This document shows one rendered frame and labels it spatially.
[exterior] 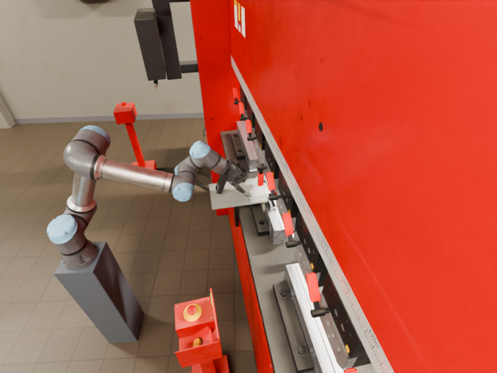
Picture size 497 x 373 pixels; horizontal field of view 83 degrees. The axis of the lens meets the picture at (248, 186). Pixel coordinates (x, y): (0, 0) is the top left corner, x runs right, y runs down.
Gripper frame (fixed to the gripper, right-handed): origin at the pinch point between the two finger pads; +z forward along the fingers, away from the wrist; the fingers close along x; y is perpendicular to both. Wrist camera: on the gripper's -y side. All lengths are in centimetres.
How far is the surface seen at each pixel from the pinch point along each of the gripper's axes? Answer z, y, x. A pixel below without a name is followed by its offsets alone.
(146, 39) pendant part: -60, 4, 102
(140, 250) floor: 29, -123, 66
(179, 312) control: -8, -45, -39
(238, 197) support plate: -2.4, -4.4, -2.8
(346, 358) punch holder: -19, 14, -84
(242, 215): 8.1, -11.3, -2.7
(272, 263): 11.4, -7.3, -33.8
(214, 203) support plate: -9.8, -13.1, -3.1
